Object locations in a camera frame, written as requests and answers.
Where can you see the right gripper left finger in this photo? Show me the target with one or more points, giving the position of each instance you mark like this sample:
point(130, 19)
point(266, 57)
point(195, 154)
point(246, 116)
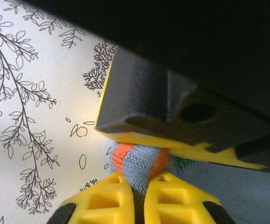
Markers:
point(107, 200)

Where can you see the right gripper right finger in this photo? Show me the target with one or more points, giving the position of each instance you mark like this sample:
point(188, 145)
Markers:
point(172, 200)

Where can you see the floral table mat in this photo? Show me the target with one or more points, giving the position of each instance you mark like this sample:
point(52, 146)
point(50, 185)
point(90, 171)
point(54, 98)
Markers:
point(44, 93)

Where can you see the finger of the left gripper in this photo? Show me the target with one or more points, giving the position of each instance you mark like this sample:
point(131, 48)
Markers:
point(144, 98)

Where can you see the blue sock with orange stripes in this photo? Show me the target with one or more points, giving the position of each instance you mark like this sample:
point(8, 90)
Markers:
point(137, 168)

